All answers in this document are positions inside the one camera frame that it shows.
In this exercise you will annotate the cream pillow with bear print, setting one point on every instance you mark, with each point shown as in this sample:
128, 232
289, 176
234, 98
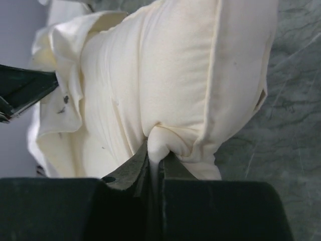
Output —
183, 76

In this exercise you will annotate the cream satin pillowcase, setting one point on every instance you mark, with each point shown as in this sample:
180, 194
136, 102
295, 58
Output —
58, 48

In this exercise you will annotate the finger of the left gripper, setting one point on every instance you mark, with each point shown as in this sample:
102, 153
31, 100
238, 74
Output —
22, 88

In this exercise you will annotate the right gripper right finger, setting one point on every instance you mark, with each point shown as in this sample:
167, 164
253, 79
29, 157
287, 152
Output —
193, 209

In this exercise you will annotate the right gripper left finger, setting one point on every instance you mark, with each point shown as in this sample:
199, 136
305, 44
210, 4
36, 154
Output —
111, 208

